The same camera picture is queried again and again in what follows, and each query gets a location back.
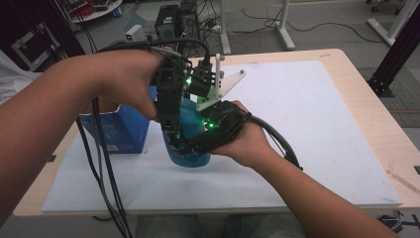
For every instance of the white foam mat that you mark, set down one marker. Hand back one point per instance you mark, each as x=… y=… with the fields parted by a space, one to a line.
x=313 y=132

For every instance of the blue detergent bottle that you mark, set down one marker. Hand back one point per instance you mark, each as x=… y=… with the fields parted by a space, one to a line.
x=191 y=158

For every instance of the small white box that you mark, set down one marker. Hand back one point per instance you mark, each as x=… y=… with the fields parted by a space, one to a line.
x=134 y=33

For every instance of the dark grey computer tower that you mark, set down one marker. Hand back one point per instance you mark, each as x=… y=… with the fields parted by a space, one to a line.
x=188 y=20

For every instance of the black equipment rack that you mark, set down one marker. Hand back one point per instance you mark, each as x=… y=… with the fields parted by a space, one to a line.
x=36 y=48

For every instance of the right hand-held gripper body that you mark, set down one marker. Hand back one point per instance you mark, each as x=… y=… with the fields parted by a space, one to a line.
x=221 y=125

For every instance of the white frame table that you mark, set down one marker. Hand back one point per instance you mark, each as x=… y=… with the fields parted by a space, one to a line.
x=284 y=33

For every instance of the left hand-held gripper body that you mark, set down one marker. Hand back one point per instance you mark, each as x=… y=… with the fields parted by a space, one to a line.
x=170 y=92

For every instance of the person's right hand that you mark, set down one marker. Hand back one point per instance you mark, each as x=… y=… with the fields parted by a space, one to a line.
x=251 y=145

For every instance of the black computer tower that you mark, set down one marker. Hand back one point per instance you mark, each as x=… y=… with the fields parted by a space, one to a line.
x=166 y=21

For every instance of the blue cardboard box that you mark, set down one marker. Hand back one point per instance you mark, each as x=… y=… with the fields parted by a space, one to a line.
x=125 y=132

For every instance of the black metal stand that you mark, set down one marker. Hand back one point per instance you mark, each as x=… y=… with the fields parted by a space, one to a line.
x=394 y=59

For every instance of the grey table bracket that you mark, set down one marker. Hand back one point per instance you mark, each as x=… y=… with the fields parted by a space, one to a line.
x=52 y=158
x=417 y=170

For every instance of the person's left hand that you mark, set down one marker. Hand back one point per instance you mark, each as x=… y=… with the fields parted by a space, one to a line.
x=128 y=79

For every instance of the white power strip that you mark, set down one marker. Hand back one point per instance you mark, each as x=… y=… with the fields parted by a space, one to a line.
x=216 y=28

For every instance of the person's white shirt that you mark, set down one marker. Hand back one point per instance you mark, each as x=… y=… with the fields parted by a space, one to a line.
x=15 y=76

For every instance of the white table leg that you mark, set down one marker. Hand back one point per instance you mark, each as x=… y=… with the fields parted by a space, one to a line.
x=394 y=23

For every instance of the round white table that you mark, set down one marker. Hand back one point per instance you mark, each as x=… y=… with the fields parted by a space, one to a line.
x=99 y=13

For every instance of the small blue cup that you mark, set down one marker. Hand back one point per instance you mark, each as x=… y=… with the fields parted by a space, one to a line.
x=117 y=12

